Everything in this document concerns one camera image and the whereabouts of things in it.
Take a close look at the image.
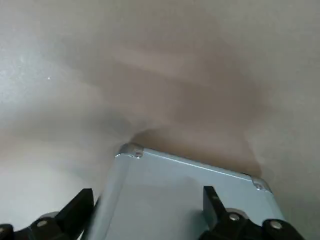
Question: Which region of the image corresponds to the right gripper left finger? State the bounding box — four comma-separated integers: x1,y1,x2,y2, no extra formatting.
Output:
0,187,95,240

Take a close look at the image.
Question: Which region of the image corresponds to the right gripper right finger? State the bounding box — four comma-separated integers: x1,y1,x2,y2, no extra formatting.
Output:
197,185,300,240

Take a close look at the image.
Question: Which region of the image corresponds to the aluminium first-aid case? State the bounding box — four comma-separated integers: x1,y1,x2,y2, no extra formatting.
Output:
82,142,286,240

